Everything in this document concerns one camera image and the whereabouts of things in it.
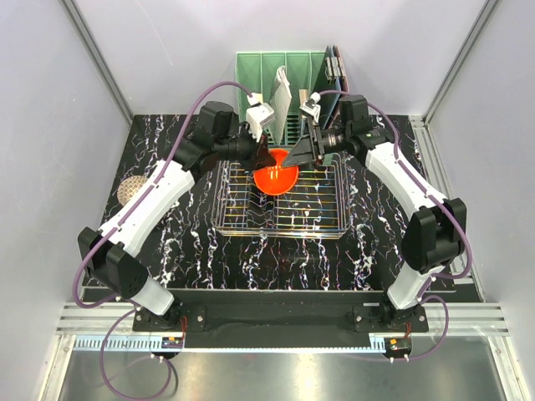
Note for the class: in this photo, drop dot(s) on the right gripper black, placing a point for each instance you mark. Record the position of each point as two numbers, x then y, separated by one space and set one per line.
302 153

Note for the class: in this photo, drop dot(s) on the white spiral notebook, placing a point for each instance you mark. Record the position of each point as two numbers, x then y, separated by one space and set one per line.
280 100

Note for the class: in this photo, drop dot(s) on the green plastic file organizer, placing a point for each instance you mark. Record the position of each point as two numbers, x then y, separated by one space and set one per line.
257 71

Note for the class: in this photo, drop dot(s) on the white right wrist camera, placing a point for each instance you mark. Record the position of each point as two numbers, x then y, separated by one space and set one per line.
311 108

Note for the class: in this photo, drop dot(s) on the red patterned bowl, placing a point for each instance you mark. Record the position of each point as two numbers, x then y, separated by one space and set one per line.
129 187

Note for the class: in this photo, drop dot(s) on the blue spine book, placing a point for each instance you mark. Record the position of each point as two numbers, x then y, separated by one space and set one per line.
303 96

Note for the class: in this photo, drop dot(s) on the metal wire dish rack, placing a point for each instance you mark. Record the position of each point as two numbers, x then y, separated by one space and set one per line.
317 207

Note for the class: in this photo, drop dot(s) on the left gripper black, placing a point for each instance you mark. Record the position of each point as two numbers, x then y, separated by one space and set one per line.
263 157

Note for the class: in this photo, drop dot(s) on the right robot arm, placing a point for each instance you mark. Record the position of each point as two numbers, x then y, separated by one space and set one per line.
436 232

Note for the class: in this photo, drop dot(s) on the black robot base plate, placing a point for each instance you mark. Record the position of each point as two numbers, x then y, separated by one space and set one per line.
206 310

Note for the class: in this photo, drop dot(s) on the orange plastic bowl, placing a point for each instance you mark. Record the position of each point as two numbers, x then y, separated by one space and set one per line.
276 180

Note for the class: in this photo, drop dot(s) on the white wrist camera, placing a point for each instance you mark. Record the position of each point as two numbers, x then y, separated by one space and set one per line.
311 108
258 115

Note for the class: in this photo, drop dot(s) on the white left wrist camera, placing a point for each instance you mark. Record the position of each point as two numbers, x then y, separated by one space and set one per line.
258 115

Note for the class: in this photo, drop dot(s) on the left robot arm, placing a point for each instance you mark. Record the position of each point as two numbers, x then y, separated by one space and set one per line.
110 253

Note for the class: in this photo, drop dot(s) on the dark green clipboard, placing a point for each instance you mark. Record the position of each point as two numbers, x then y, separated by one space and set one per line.
331 76

